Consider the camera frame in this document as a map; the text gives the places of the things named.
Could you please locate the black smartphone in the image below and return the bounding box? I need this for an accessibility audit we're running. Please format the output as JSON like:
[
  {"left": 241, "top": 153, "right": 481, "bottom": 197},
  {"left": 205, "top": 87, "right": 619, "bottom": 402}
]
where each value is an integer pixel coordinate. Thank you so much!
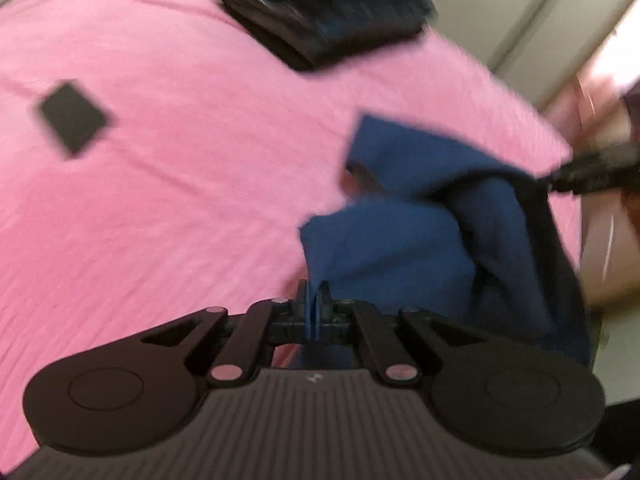
[{"left": 36, "top": 80, "right": 112, "bottom": 157}]

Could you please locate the folded dark clothes stack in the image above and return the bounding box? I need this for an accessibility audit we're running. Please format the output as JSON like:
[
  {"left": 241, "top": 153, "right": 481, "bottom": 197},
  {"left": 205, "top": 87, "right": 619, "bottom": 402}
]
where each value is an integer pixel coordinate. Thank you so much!
[{"left": 218, "top": 0, "right": 436, "bottom": 72}]

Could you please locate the pink bed blanket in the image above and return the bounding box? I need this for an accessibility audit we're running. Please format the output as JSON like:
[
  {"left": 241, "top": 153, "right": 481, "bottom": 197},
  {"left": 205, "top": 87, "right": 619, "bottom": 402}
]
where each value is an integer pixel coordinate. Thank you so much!
[{"left": 1, "top": 0, "right": 568, "bottom": 471}]

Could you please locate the navy blue t-shirt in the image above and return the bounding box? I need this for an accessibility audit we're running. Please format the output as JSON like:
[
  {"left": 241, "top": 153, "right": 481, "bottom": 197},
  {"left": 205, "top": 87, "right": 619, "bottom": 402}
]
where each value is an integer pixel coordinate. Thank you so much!
[{"left": 300, "top": 115, "right": 591, "bottom": 365}]

